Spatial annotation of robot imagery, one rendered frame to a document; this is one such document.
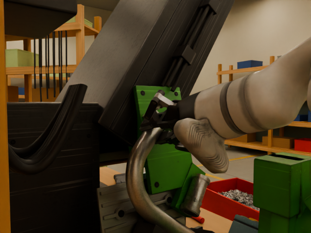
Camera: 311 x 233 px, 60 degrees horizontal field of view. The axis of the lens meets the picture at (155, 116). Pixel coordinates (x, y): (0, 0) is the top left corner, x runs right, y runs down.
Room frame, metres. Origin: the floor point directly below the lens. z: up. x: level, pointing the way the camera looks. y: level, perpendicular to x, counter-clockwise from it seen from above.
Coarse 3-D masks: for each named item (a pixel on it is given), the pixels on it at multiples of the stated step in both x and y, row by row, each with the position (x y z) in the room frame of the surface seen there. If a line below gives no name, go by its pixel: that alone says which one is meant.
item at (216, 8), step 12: (204, 0) 0.64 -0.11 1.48; (216, 0) 0.63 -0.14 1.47; (204, 12) 0.62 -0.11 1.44; (216, 12) 0.64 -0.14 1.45; (204, 24) 0.62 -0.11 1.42; (192, 36) 0.60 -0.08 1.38; (180, 48) 0.59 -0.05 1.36; (192, 48) 0.60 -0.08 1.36; (180, 60) 0.58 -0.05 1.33; (192, 60) 0.59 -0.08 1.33; (168, 72) 0.58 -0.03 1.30; (180, 72) 0.58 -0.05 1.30; (168, 84) 0.56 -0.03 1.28
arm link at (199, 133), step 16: (208, 96) 0.34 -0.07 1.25; (224, 96) 0.32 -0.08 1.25; (208, 112) 0.34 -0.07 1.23; (224, 112) 0.32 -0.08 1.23; (176, 128) 0.32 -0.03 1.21; (192, 128) 0.32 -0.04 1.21; (208, 128) 0.34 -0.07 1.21; (224, 128) 0.33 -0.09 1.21; (192, 144) 0.32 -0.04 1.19; (208, 144) 0.33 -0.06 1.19; (208, 160) 0.33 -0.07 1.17; (224, 160) 0.34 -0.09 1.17
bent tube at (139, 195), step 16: (160, 128) 0.49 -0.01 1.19; (144, 144) 0.46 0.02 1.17; (128, 160) 0.45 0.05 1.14; (144, 160) 0.45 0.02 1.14; (128, 176) 0.44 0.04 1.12; (128, 192) 0.44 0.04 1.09; (144, 192) 0.44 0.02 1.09; (144, 208) 0.43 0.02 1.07; (160, 208) 0.45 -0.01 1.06; (160, 224) 0.44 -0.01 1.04; (176, 224) 0.46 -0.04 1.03
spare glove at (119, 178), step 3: (117, 174) 1.16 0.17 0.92; (120, 174) 1.16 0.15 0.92; (123, 174) 1.16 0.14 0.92; (114, 177) 1.14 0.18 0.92; (117, 177) 1.11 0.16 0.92; (120, 177) 1.11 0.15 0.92; (123, 177) 1.11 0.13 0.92; (117, 180) 1.07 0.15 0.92; (120, 180) 1.07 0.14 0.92; (123, 180) 1.06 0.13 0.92; (117, 183) 1.05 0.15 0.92
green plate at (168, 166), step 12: (144, 96) 0.53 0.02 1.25; (168, 96) 0.57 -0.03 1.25; (180, 96) 0.59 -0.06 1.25; (144, 108) 0.53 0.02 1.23; (156, 144) 0.52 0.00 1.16; (168, 144) 0.54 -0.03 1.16; (156, 156) 0.51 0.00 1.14; (168, 156) 0.53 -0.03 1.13; (180, 156) 0.55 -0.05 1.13; (156, 168) 0.50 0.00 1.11; (168, 168) 0.52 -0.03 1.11; (180, 168) 0.54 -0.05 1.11; (156, 180) 0.50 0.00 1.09; (168, 180) 0.51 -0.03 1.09; (180, 180) 0.53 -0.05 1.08; (156, 192) 0.49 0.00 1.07
